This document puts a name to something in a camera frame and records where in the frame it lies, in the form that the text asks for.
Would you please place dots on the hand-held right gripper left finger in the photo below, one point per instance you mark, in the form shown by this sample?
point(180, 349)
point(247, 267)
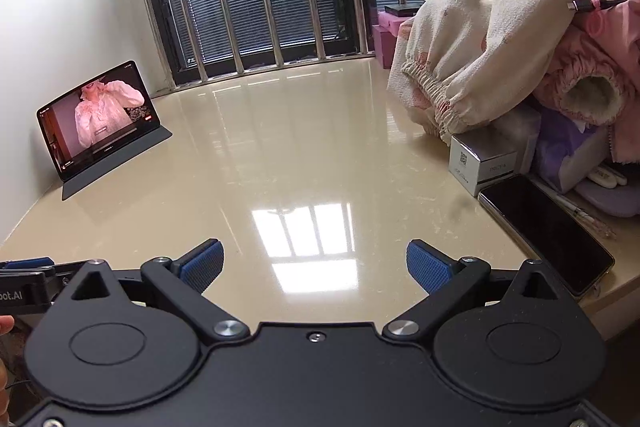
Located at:
point(202, 266)

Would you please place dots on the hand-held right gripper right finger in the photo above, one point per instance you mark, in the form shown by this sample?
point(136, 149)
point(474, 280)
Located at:
point(430, 268)

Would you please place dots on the cream floral pants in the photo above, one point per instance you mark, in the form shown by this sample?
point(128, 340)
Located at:
point(475, 32)

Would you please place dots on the pink fleece garment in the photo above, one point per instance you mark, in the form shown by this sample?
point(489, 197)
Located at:
point(590, 57)

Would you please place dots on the clear pen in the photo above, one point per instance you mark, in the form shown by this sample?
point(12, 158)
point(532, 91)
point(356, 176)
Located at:
point(582, 213)

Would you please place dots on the purple pouch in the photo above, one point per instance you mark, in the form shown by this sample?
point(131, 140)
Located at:
point(612, 204)

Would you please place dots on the white thermometer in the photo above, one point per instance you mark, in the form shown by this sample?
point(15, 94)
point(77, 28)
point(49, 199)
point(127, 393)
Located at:
point(607, 178)

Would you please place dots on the white printed small box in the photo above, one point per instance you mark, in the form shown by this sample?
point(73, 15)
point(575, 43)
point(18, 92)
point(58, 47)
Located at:
point(482, 162)

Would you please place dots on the pink cardboard box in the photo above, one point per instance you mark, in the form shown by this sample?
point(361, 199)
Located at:
point(387, 42)

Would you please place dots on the black smartphone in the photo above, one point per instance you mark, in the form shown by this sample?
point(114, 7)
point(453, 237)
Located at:
point(545, 232)

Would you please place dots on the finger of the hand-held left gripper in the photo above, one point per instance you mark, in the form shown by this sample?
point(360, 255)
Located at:
point(25, 263)

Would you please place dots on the person's left hand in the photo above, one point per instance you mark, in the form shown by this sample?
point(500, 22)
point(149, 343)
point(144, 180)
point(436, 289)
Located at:
point(6, 325)

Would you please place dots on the tablet with folding cover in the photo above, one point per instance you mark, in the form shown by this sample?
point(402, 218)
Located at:
point(100, 117)

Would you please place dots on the flat black box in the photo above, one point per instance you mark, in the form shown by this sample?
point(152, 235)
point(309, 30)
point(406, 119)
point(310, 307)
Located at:
point(402, 10)

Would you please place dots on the purple tissue pack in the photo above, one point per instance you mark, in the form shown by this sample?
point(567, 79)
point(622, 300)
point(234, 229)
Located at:
point(565, 147)

